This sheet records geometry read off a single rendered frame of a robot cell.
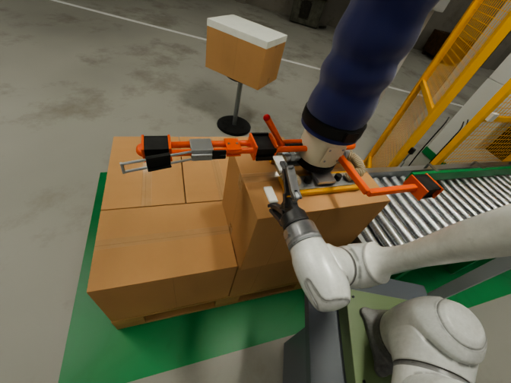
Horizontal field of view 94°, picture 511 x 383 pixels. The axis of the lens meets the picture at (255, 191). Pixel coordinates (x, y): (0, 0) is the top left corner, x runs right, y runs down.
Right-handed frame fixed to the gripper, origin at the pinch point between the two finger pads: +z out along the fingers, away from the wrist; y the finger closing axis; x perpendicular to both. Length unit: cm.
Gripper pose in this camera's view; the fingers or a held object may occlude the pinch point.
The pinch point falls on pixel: (273, 175)
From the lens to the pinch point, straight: 77.5
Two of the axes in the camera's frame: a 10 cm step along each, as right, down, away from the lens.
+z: -2.8, -7.3, 6.2
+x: 9.4, -0.9, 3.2
